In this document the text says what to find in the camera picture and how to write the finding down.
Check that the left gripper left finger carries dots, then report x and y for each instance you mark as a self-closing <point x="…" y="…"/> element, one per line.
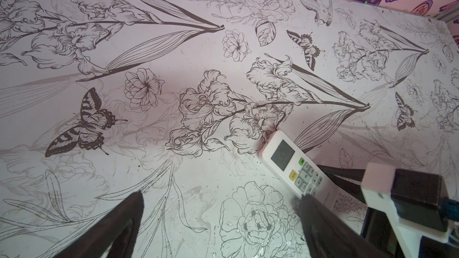
<point x="116" y="232"/>

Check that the white remote control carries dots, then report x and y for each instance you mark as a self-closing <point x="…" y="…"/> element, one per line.
<point x="296" y="170"/>

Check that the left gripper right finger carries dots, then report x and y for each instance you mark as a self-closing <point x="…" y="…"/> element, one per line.
<point x="329" y="237"/>

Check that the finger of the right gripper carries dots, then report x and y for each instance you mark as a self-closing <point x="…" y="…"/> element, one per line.
<point x="349" y="187"/>
<point x="346" y="173"/>

